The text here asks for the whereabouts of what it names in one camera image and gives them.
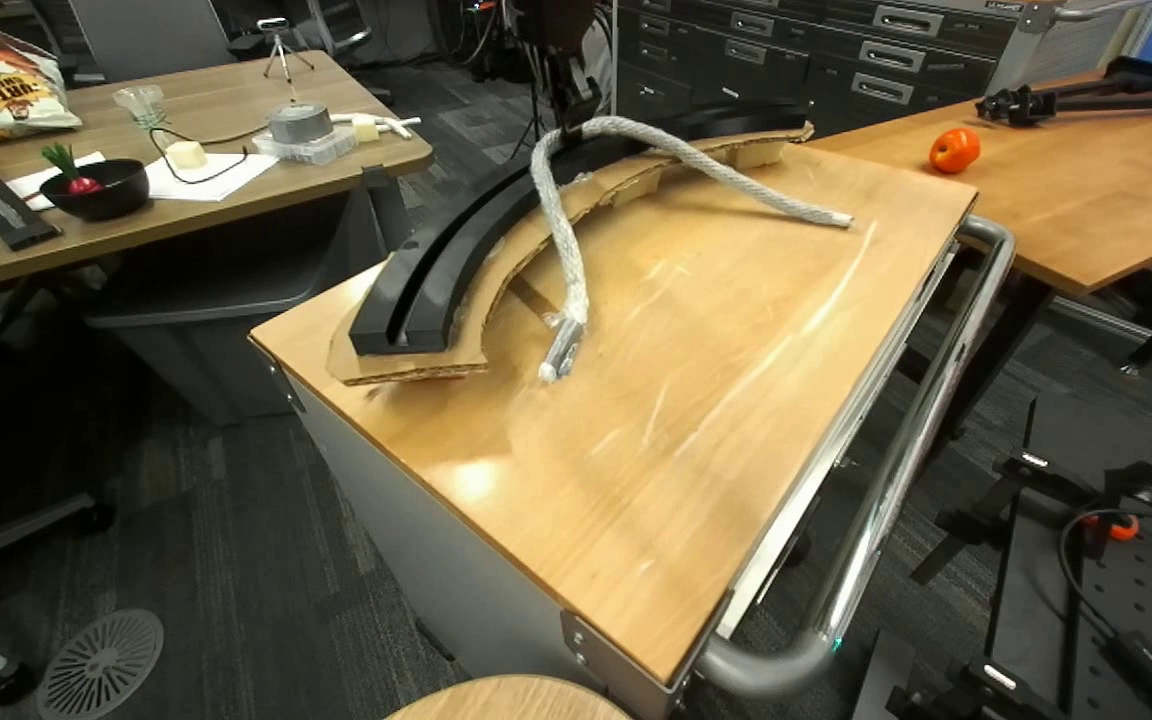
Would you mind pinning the white paper sheet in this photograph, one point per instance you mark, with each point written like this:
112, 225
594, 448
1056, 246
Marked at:
221, 180
31, 183

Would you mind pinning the grey drawer cabinet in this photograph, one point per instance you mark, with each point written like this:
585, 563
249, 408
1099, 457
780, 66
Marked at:
796, 60

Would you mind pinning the metal cart with wooden top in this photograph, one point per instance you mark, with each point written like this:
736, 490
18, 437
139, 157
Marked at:
656, 400

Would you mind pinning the black curved board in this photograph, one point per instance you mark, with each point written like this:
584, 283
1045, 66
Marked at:
436, 270

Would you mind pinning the white pipe fitting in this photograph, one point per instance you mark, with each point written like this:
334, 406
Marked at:
376, 125

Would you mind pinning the grey office chair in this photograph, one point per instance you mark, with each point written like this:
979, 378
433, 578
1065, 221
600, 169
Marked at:
151, 35

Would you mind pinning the camera on tripod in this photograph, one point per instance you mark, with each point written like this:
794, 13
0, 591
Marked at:
279, 45

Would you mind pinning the clear plastic box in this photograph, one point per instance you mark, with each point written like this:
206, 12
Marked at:
321, 150

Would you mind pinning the black folded tripod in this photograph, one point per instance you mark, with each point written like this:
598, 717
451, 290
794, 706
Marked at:
1086, 98

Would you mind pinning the round wooden stool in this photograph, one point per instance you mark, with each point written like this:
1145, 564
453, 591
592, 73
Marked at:
511, 700

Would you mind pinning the snack bag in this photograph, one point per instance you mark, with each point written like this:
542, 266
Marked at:
11, 95

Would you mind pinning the black bowl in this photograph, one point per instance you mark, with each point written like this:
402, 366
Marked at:
101, 195

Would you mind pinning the curved cardboard sheet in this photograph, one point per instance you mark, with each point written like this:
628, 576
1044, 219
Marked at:
476, 325

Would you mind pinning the grey tape roll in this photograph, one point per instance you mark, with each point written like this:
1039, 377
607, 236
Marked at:
300, 124

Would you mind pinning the cream block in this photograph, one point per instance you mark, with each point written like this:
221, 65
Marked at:
186, 155

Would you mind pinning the orange and black clamp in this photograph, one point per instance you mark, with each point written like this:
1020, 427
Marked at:
1116, 527

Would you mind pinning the wooden desk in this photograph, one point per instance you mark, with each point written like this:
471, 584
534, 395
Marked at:
226, 100

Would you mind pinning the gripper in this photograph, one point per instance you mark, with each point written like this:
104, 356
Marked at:
558, 22

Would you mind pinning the round white grille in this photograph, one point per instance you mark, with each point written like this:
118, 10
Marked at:
101, 665

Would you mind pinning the orange toy fruit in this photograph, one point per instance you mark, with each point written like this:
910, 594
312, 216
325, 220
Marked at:
954, 151

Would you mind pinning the wooden table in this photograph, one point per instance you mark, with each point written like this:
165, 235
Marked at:
1086, 200

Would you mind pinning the red toy radish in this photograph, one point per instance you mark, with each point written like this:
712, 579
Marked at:
81, 183

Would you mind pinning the clear plastic cup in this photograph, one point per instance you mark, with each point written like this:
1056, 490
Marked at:
143, 105

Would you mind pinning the black perforated plate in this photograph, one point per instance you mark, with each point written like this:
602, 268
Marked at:
1136, 610

